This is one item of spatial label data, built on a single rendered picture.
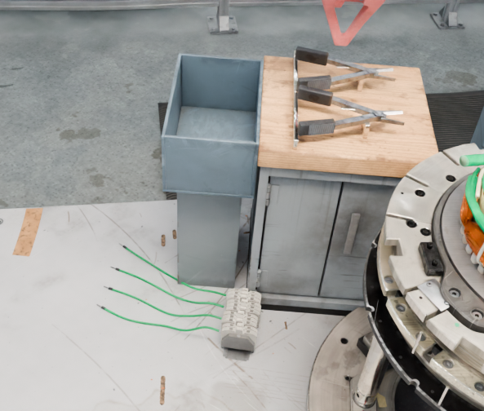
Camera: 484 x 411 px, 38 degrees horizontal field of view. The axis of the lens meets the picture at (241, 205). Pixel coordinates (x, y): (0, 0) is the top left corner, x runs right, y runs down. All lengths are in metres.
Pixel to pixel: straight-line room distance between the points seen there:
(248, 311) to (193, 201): 0.16
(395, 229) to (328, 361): 0.30
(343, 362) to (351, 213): 0.20
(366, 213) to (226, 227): 0.18
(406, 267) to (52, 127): 2.01
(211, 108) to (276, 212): 0.19
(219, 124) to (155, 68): 1.88
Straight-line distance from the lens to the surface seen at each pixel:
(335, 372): 0.91
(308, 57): 0.89
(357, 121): 0.79
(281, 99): 0.85
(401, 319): 0.65
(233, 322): 0.92
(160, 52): 2.90
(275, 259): 0.91
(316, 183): 0.82
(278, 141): 0.79
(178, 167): 0.81
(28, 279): 1.03
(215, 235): 0.92
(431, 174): 0.74
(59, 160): 2.41
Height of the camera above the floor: 1.56
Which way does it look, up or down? 45 degrees down
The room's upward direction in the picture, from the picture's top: 5 degrees clockwise
